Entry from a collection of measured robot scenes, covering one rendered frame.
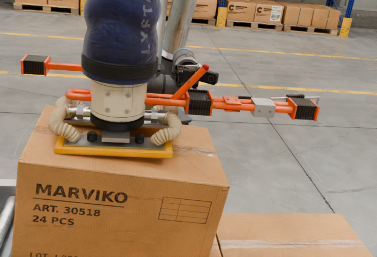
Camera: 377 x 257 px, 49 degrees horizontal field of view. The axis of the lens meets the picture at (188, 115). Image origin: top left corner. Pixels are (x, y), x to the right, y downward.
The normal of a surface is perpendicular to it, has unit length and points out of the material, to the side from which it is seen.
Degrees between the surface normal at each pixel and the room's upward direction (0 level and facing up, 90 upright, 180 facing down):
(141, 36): 74
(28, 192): 90
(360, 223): 0
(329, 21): 91
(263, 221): 0
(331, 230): 0
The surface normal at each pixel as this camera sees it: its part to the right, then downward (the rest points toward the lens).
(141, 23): 0.37, 0.66
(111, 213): 0.13, 0.40
